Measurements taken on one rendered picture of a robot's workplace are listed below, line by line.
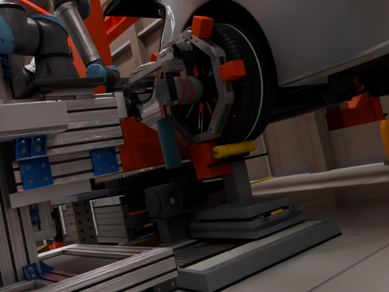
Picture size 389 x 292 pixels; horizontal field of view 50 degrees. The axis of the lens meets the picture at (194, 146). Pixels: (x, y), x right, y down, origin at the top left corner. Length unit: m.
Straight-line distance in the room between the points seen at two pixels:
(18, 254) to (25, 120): 0.49
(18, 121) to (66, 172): 0.28
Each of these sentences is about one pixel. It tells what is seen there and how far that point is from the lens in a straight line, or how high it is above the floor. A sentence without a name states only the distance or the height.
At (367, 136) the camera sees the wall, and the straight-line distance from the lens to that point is 6.06.
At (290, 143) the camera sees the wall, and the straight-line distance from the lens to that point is 6.77.
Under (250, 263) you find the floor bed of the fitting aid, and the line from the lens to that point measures 1.73.
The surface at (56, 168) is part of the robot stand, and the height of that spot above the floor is 0.55.
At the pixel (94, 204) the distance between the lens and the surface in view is 2.78.
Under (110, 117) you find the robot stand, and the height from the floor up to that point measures 0.69.
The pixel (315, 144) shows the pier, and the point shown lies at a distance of 6.27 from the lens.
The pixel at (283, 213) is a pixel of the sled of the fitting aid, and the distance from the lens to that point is 2.09.
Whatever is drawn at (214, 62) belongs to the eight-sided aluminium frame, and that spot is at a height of 0.91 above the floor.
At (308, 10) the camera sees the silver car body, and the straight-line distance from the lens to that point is 1.89.
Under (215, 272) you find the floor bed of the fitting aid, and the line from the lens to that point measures 1.61.
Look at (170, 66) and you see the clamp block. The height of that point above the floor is 0.92.
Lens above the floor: 0.47
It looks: 3 degrees up
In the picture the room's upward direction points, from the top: 12 degrees counter-clockwise
